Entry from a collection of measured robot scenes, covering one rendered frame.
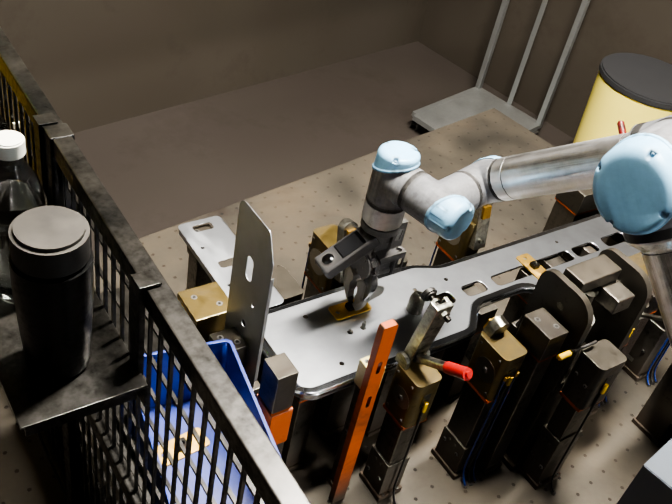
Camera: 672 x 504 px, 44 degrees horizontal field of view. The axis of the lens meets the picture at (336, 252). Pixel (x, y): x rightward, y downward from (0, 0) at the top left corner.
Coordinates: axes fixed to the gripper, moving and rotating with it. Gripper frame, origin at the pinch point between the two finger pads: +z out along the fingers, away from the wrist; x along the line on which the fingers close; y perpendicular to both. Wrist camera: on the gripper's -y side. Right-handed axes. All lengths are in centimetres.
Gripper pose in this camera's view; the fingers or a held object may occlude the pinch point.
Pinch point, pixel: (351, 302)
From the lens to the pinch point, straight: 160.6
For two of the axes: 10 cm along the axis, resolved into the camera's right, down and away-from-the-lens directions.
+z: -1.7, 7.6, 6.3
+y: 8.3, -2.3, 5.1
